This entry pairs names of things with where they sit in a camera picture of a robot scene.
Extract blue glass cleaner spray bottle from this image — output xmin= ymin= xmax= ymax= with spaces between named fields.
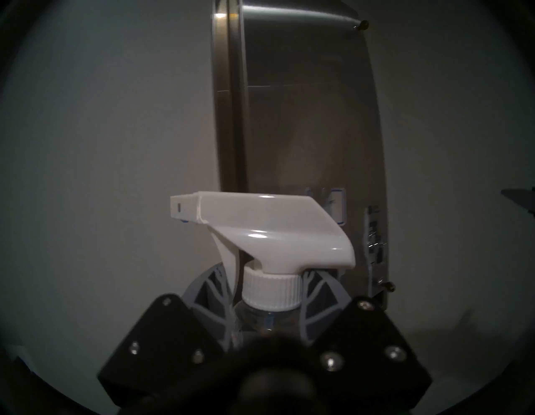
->
xmin=170 ymin=191 xmax=356 ymax=350

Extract metal dispenser lever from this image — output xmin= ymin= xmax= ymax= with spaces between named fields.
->
xmin=363 ymin=218 xmax=387 ymax=268

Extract white blue-edged sticker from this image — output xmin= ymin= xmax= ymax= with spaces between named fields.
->
xmin=306 ymin=187 xmax=347 ymax=227

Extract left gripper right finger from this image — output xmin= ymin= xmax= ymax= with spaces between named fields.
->
xmin=300 ymin=270 xmax=433 ymax=412

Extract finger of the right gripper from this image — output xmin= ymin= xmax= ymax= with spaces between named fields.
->
xmin=501 ymin=188 xmax=535 ymax=216

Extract stainless steel wall dispenser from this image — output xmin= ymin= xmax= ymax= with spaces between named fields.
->
xmin=210 ymin=0 xmax=390 ymax=311

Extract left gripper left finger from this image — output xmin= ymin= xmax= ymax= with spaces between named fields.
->
xmin=97 ymin=264 xmax=235 ymax=410

